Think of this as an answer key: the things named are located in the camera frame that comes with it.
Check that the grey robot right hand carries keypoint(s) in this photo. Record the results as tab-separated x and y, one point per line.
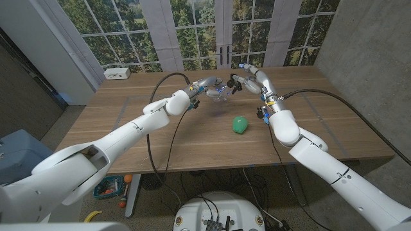
266	86

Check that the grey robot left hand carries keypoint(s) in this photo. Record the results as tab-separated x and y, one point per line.
202	84

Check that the clear plastic spray bottle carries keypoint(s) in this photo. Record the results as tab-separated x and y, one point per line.
223	97

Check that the black spray top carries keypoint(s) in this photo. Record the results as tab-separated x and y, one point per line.
232	83

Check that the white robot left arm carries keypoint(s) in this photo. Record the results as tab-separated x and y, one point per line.
128	134

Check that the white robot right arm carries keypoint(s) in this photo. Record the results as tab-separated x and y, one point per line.
321	160

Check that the green toy apple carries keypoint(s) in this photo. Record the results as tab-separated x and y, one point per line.
240	124

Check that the orange toy ball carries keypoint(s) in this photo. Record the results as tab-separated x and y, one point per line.
127	178

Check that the teal toy basket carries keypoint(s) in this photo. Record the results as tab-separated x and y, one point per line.
107	189

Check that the colourful wooden toy stick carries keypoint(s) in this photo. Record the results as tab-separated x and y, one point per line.
122	202

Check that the yellow toy banana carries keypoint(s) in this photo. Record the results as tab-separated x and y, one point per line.
91	215

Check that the printed window backdrop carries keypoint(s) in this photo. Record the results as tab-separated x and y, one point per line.
192	32

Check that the white power outlet box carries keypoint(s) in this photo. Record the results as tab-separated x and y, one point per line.
117	73

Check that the black round floor disc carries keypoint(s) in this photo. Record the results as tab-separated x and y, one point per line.
153	181

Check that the grey table leg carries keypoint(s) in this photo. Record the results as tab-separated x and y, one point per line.
297	192

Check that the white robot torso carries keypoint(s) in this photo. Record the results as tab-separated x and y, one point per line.
221	208

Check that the white table leg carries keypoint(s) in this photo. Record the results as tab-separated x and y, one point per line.
132	199

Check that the blue storage bin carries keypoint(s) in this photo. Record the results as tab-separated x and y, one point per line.
16	154

